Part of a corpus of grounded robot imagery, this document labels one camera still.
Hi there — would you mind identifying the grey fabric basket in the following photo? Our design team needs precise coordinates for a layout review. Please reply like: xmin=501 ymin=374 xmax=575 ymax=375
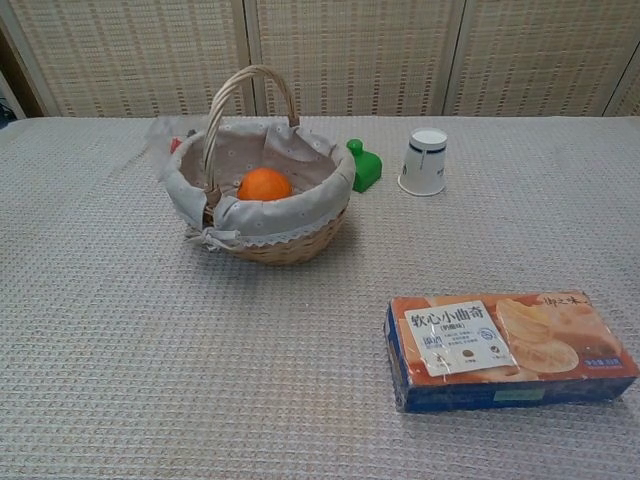
xmin=158 ymin=64 xmax=357 ymax=266

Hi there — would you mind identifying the white paper cup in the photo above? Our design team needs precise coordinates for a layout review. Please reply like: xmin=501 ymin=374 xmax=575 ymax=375
xmin=397 ymin=127 xmax=448 ymax=197

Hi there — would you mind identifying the orange cookie box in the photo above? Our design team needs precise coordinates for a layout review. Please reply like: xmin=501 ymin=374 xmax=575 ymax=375
xmin=383 ymin=289 xmax=640 ymax=414

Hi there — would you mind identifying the bamboo folding screen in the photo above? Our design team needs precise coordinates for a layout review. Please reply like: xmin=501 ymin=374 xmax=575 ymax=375
xmin=0 ymin=0 xmax=640 ymax=119

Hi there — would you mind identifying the green toy block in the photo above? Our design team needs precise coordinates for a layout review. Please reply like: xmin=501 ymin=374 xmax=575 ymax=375
xmin=346 ymin=138 xmax=385 ymax=193

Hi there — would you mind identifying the orange fruit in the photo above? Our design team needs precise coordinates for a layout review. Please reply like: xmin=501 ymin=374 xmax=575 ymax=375
xmin=236 ymin=167 xmax=294 ymax=202

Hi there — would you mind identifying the white woven tablecloth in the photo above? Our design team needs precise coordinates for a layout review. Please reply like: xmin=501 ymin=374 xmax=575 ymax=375
xmin=0 ymin=115 xmax=640 ymax=480

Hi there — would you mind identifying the clear bag of red blocks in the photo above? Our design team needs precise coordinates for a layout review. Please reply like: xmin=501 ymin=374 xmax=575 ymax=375
xmin=143 ymin=117 xmax=197 ymax=161

